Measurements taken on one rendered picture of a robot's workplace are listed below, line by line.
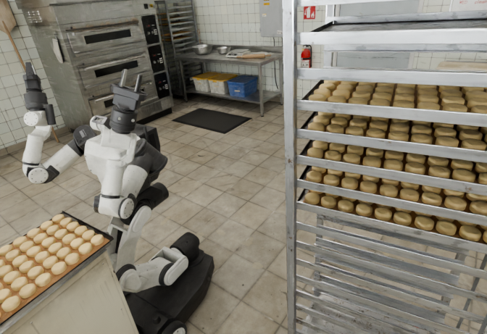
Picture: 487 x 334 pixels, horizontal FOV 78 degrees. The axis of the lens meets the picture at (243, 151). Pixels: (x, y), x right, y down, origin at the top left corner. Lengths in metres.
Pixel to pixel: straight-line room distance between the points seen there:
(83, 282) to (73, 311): 0.12
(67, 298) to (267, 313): 1.18
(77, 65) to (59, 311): 3.58
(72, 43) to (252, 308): 3.76
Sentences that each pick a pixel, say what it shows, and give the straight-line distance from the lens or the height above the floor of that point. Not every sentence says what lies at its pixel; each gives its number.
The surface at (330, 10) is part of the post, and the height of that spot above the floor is 1.72.
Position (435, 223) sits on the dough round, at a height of 1.13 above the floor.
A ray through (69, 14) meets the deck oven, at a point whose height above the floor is 1.75.
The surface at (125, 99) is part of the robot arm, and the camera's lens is 1.15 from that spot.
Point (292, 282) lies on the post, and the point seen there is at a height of 0.79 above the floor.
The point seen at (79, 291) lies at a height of 0.75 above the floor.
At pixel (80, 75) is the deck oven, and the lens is 4.68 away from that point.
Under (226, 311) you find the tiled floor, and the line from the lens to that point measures 2.20.
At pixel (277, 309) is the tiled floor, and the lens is 2.18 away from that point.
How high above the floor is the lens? 1.79
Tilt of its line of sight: 27 degrees down
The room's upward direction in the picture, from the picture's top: 5 degrees counter-clockwise
